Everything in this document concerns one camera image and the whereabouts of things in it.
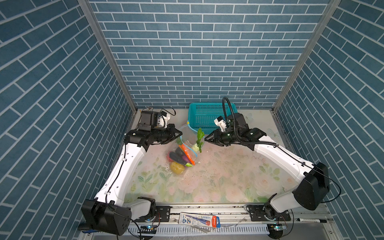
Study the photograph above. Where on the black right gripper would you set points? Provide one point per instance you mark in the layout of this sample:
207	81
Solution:
216	138

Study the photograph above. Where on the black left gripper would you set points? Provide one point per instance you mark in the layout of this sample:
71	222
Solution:
170	129

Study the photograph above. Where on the orange toy carrot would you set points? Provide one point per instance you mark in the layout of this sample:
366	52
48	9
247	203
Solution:
187	152

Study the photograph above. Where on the white toy radish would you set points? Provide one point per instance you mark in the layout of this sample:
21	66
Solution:
196	148

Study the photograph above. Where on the black toy eggplant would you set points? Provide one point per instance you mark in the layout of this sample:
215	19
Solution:
174	157

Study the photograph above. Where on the clear zip top bag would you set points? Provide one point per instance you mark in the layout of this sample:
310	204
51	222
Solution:
189	138

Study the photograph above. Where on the yellow toy potato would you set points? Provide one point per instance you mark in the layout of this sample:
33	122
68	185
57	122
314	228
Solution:
177	168

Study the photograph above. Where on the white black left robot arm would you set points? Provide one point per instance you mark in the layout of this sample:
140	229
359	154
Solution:
107	211

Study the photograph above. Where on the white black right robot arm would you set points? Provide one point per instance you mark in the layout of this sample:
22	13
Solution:
313	182

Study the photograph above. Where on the teal plastic basket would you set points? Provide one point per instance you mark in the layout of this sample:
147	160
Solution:
206	116

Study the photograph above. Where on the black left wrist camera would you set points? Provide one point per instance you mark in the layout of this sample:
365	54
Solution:
153	120

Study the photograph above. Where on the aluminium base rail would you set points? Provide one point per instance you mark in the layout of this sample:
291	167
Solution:
239	221

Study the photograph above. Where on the black marker on rail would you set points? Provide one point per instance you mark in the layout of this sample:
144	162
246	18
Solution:
306	220

